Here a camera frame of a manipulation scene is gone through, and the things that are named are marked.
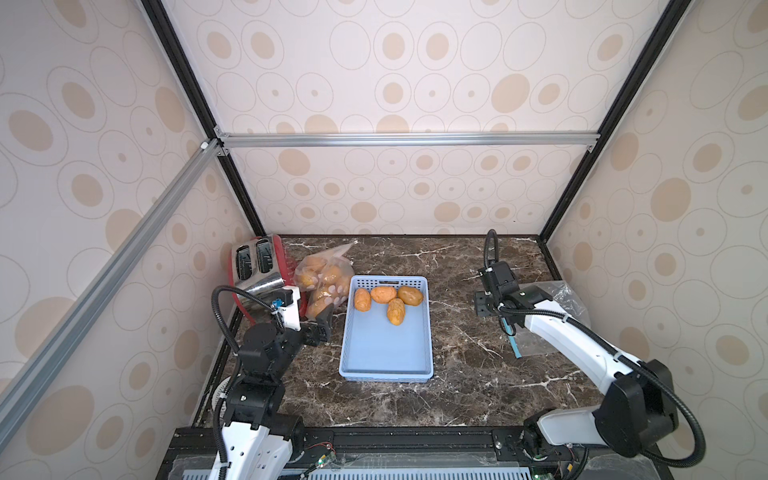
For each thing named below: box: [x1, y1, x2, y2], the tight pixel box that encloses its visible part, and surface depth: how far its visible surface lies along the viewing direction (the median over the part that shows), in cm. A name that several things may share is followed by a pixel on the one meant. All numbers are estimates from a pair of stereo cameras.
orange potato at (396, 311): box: [387, 298, 405, 326], surface depth 96 cm
